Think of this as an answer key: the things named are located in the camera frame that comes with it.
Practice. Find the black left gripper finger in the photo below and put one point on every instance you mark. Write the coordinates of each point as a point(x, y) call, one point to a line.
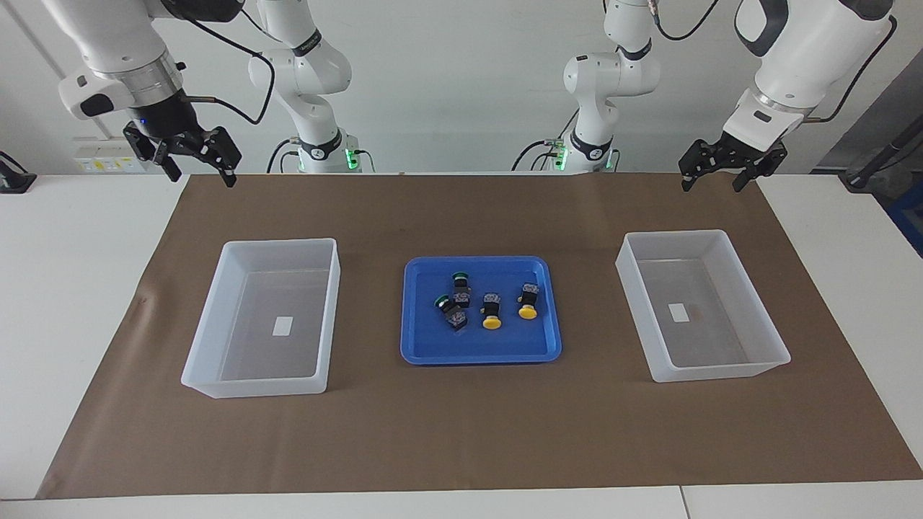
point(764, 166)
point(698, 158)

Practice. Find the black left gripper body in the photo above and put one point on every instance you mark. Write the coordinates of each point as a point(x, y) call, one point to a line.
point(739, 157)

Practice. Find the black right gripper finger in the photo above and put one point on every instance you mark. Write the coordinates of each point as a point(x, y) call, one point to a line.
point(220, 151)
point(167, 158)

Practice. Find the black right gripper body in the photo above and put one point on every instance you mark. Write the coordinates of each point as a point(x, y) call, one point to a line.
point(162, 119)

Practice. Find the yellow push button switch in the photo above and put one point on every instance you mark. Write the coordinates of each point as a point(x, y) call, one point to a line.
point(528, 301)
point(492, 310)

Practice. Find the green push button switch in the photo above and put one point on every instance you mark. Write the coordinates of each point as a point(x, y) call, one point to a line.
point(452, 313)
point(461, 292)

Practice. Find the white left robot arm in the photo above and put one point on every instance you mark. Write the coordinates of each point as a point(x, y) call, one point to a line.
point(815, 43)

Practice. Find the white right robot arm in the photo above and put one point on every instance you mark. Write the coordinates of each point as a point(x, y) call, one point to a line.
point(108, 36)

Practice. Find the black pole stand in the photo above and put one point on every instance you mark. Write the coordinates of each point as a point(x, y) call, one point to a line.
point(862, 176)

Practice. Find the translucent white plastic box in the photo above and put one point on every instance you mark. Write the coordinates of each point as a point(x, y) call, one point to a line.
point(209, 360)
point(757, 317)

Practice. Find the black clamp device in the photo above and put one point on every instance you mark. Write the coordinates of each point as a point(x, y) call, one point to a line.
point(14, 180)

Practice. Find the small white label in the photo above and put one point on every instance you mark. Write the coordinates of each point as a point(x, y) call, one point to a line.
point(678, 312)
point(283, 326)

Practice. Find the blue crate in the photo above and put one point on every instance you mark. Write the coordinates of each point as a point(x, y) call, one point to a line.
point(910, 223)

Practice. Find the blue plastic tray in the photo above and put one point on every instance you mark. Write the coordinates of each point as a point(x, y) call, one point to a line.
point(483, 346)

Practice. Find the brown paper table mat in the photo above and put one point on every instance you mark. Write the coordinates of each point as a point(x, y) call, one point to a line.
point(461, 432)

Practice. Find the white wall socket strip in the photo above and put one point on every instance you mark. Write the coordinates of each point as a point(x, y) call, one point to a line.
point(101, 162)

